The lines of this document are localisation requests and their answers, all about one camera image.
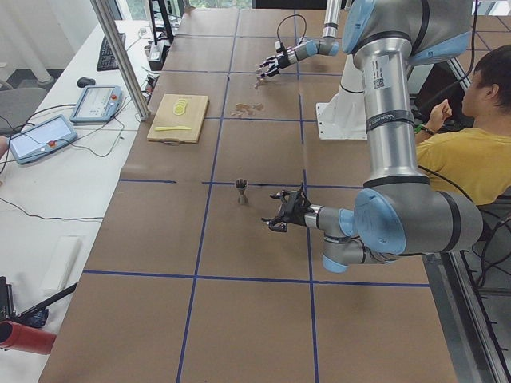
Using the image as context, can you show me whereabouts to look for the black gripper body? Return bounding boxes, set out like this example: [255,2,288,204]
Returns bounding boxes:
[271,41,298,72]
[278,184,321,227]

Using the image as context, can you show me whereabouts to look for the clear glass beaker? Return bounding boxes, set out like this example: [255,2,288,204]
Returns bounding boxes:
[256,68,266,80]

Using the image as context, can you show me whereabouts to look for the steel jigger measuring cup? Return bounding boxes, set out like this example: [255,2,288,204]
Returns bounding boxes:
[235,178,248,204]

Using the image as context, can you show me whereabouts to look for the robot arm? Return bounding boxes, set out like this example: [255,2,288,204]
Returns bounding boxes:
[262,1,483,273]
[256,0,347,80]

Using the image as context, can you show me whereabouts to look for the wooden cutting board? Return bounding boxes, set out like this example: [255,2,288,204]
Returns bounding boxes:
[147,94,208,144]

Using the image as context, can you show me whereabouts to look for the yellow plastic knife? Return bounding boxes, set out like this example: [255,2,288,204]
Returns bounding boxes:
[154,125,192,132]

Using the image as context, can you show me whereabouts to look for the black keyboard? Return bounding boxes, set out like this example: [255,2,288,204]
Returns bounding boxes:
[96,37,118,72]

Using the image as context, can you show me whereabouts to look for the black computer mouse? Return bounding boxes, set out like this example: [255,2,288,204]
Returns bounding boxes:
[77,77,96,88]

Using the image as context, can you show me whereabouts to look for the person in yellow shirt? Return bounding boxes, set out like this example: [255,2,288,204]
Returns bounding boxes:
[415,45,510,205]

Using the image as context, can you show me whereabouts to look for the teach pendant with red button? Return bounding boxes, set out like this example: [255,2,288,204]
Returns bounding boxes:
[9,115,77,165]

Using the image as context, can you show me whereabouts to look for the red cylinder bottle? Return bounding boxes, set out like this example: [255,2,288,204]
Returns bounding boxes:
[1,321,57,355]

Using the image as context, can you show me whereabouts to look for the aluminium frame post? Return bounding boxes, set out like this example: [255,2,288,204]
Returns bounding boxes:
[90,0,150,121]

